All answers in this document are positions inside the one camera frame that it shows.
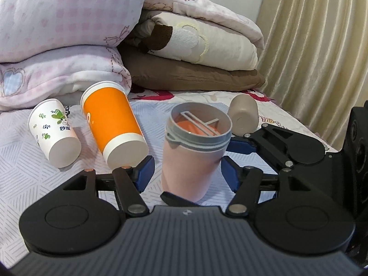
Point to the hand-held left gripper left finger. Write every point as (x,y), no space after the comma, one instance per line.
(146,170)

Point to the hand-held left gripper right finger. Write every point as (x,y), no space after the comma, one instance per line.
(229,173)

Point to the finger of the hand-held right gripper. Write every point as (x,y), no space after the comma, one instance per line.
(241,146)

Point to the pink tumbler with grey rim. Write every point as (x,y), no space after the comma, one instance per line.
(189,166)

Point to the small beige cup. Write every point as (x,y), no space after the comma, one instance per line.
(244,115)

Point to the orange paper cup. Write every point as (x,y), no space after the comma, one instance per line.
(112,115)

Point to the white floral paper cup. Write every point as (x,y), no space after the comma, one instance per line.
(54,132)

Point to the brown pillow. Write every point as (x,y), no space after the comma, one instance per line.
(195,74)

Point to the cream folded blanket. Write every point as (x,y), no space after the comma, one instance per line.
(201,43)

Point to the cream pleated curtain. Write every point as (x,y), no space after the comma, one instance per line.
(316,51)

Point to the white patterned bed sheet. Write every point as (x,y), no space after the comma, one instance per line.
(26,175)

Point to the pink heart print blanket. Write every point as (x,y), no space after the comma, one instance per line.
(57,72)

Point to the pale pink folded blanket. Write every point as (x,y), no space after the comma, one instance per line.
(207,8)

